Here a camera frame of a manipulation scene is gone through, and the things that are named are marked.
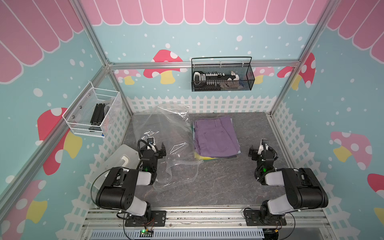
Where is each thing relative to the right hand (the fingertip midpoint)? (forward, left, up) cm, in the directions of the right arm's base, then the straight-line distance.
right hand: (260, 146), depth 92 cm
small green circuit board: (-43, +66, -10) cm, 79 cm away
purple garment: (+2, +28, +7) cm, 29 cm away
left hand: (+1, +65, +1) cm, 65 cm away
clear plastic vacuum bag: (+14, +57, +5) cm, 59 cm away
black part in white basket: (-1, +86, +29) cm, 91 cm away
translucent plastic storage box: (-10, +80, +5) cm, 80 cm away
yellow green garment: (-7, +39, +1) cm, 39 cm away
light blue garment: (+10, +42, +3) cm, 43 cm away
